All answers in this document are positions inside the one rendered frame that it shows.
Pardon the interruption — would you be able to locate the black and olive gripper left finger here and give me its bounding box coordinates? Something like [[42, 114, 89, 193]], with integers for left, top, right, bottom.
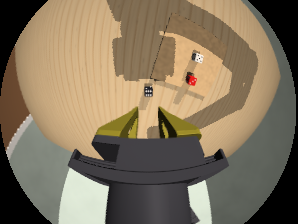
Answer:
[[95, 107, 139, 138]]

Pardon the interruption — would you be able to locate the tan flat mat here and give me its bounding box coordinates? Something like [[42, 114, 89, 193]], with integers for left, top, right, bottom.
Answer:
[[151, 12, 227, 97]]

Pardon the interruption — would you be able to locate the white die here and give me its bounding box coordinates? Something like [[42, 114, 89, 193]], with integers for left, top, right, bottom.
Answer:
[[192, 53, 204, 63]]

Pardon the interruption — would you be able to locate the red die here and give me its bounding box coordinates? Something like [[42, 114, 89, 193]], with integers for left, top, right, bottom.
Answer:
[[185, 75, 197, 86]]

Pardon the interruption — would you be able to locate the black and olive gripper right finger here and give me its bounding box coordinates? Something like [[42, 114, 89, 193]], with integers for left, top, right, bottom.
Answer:
[[158, 106, 202, 140]]

